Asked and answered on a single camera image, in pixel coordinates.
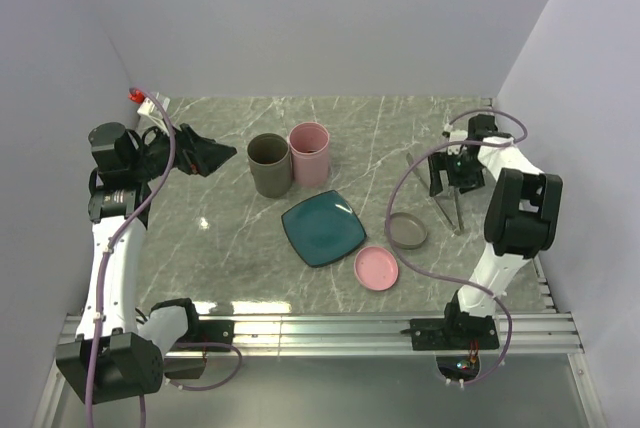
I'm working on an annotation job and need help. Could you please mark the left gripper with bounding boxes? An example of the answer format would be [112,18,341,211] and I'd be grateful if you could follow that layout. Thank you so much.
[129,117,236,181]

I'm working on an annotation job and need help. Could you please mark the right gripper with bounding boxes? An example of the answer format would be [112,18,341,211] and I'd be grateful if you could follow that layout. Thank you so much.
[428,149,485,197]

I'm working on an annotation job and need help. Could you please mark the metal serving tongs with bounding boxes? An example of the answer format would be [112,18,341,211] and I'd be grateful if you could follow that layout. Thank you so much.
[412,168,464,236]

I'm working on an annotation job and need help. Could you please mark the grey cylindrical container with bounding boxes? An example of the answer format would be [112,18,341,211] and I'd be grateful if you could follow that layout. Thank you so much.
[247,133,293,198]

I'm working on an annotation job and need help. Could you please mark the grey round lid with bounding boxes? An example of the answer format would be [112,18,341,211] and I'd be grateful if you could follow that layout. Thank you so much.
[386,212,428,250]

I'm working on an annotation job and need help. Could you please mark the pink cylindrical container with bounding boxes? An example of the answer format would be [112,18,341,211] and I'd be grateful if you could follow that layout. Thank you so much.
[289,122,330,187]

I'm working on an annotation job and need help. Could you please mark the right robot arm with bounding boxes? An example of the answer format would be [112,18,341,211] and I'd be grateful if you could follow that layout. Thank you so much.
[427,110,563,349]

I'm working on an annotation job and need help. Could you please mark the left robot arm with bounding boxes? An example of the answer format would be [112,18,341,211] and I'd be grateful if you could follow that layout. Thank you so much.
[56,122,237,405]

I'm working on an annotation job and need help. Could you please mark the teal square plate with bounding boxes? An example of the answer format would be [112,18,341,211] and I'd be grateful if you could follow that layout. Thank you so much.
[281,190,367,268]

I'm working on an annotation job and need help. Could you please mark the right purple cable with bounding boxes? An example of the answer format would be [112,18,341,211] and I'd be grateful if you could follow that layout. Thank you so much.
[384,108,529,389]

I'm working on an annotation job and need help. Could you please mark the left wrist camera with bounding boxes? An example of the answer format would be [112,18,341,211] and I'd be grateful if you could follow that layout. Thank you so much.
[128,89,170,121]

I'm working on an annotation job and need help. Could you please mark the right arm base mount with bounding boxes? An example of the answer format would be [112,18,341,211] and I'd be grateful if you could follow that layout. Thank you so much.
[402,315,501,384]

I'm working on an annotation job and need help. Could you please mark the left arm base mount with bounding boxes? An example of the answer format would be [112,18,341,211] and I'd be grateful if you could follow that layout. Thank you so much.
[164,319,235,381]

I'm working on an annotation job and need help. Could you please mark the aluminium rail frame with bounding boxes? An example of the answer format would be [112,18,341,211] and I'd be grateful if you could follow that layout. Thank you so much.
[32,97,609,428]

